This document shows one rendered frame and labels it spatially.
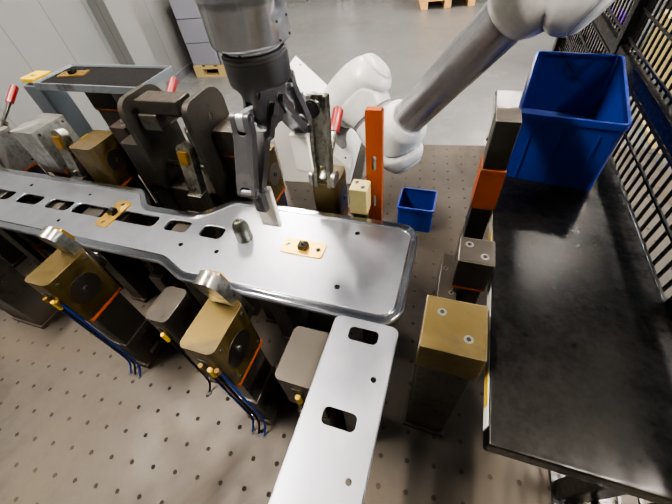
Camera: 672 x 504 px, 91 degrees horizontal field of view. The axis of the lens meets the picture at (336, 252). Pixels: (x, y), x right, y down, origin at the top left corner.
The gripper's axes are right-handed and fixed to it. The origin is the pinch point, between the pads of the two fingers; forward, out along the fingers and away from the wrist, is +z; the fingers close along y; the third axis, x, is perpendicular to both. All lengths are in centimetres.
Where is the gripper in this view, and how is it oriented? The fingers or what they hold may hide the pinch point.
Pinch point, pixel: (289, 190)
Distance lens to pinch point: 53.7
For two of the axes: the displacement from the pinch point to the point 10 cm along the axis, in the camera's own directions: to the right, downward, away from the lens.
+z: 0.9, 6.6, 7.4
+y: 3.0, -7.3, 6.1
